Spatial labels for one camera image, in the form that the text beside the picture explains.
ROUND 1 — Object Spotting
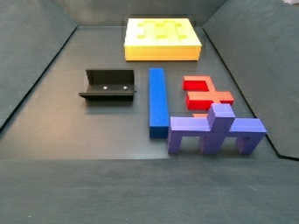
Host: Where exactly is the yellow slotted board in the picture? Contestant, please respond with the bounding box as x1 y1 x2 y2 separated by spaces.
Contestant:
124 18 202 61

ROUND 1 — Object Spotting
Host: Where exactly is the blue long block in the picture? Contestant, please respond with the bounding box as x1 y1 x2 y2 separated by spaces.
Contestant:
148 68 170 138

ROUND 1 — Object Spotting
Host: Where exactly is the red cross-shaped block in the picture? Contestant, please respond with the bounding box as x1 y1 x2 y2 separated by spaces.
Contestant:
182 75 235 117

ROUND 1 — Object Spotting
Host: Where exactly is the purple legged block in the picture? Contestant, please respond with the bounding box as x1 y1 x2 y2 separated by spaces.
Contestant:
168 103 267 155

